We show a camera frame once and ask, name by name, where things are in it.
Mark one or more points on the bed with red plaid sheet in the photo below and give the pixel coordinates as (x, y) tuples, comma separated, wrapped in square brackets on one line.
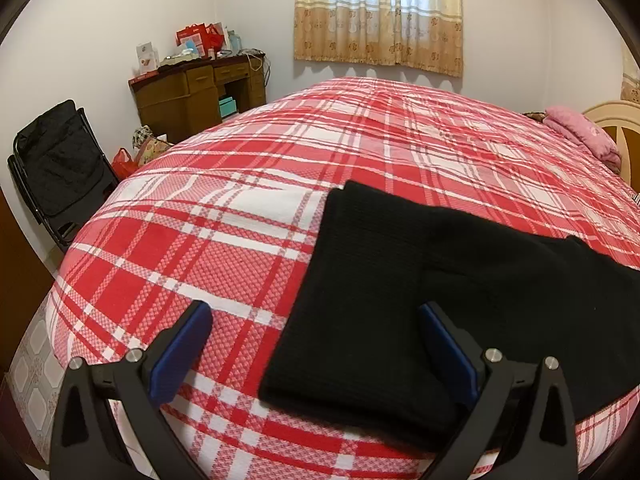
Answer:
[(225, 210)]

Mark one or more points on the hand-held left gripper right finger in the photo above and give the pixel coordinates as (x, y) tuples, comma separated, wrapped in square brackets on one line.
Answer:
[(447, 352)]

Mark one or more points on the red plastic bag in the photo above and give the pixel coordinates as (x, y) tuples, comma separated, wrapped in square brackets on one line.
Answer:
[(122, 164)]

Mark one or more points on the brown wooden panel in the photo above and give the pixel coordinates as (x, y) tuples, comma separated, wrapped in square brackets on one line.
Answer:
[(20, 270)]

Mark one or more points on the black pants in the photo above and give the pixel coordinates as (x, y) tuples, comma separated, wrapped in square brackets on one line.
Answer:
[(375, 285)]

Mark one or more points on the brown wooden desk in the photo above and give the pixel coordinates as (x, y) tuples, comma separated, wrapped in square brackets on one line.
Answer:
[(165, 105)]

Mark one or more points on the beige floral side curtain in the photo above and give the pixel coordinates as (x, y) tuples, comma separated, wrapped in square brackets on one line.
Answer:
[(632, 87)]

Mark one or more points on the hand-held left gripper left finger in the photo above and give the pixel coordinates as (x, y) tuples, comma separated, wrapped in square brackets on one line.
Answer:
[(182, 350)]

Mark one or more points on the pink pillow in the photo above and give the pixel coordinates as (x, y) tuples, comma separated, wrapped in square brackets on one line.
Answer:
[(580, 130)]

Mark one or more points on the teal box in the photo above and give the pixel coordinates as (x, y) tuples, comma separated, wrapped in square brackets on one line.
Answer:
[(227, 108)]

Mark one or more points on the patterned gift bag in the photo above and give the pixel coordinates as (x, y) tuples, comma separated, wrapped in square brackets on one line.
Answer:
[(152, 147)]

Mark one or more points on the beige floral window curtain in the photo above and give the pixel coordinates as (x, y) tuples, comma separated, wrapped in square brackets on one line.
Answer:
[(375, 35)]

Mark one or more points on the red flat box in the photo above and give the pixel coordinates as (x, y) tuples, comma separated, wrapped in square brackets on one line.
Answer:
[(144, 79)]

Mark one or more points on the black folding chair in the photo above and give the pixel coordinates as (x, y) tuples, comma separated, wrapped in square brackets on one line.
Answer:
[(55, 160)]

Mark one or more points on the red gift bag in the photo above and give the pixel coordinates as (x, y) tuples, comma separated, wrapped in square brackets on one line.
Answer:
[(192, 37)]

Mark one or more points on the cream wooden headboard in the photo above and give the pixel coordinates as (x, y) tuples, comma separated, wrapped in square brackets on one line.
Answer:
[(625, 115)]

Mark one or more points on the light blue bottle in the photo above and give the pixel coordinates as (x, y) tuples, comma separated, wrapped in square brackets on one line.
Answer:
[(235, 41)]

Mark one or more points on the white box with red print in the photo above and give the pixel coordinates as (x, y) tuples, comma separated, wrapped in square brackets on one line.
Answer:
[(147, 57)]

